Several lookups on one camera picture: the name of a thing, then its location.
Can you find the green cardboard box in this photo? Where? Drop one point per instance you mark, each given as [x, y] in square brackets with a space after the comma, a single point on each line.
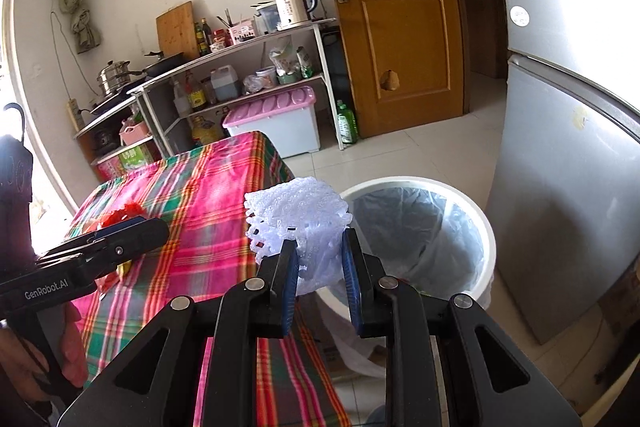
[136, 157]

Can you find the black frying pan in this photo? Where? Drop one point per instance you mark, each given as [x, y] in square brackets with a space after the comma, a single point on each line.
[159, 67]

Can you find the stainless steel steamer pot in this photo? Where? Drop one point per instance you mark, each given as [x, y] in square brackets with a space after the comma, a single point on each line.
[113, 76]

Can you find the red plastic bag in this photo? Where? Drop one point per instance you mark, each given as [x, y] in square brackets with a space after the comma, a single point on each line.
[128, 211]

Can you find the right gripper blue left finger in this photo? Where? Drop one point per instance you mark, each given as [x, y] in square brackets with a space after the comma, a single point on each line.
[276, 306]

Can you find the white foam fruit net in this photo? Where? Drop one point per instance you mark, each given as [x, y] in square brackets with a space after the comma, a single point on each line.
[307, 212]

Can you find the grey refrigerator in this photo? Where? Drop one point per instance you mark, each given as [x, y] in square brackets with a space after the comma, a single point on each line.
[564, 203]

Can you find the pink utensil holder box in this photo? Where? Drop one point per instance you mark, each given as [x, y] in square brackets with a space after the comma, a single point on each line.
[242, 31]

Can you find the green plastic bottle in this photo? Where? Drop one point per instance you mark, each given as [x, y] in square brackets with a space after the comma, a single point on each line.
[346, 123]

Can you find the pink plastic basket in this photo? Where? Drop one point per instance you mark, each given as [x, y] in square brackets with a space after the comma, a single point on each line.
[133, 132]

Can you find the white metal shelf rack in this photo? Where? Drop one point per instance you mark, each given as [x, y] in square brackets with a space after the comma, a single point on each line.
[260, 84]

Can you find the soy sauce bottle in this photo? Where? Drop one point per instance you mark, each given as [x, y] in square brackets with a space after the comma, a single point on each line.
[195, 92]

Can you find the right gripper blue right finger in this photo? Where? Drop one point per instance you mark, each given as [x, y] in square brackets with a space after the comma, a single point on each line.
[361, 272]

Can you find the plaid pink green tablecloth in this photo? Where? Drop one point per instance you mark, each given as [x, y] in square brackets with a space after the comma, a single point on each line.
[200, 194]

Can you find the white oil jug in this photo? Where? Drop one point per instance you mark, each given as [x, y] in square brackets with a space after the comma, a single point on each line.
[225, 82]

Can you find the white trash bin with liner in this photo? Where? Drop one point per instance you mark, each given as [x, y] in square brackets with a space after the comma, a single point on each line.
[426, 233]

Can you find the wooden door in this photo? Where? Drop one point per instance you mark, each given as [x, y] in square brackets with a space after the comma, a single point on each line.
[406, 61]

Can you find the pink lid storage box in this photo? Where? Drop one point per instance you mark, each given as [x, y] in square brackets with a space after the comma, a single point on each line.
[287, 119]

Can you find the white electric kettle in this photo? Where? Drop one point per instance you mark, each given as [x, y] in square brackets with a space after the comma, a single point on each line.
[292, 13]

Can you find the wooden cutting board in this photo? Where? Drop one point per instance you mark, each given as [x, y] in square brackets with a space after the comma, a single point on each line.
[176, 32]

